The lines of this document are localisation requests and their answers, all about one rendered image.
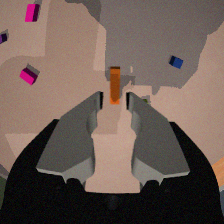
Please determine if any purple rod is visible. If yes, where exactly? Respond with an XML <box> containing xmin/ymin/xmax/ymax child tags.
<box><xmin>0</xmin><ymin>33</ymin><xmax>7</xmax><ymax>44</ymax></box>

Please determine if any magenta rod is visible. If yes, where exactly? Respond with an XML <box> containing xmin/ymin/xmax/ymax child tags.
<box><xmin>19</xmin><ymin>68</ymin><xmax>38</xmax><ymax>85</ymax></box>
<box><xmin>25</xmin><ymin>4</ymin><xmax>40</xmax><ymax>22</ymax></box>

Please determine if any small blue cube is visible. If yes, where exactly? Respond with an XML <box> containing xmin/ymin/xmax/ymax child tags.
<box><xmin>169</xmin><ymin>55</ymin><xmax>183</xmax><ymax>69</ymax></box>

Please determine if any orange rod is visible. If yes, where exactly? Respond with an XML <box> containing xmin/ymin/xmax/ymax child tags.
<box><xmin>110</xmin><ymin>66</ymin><xmax>120</xmax><ymax>104</ymax></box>

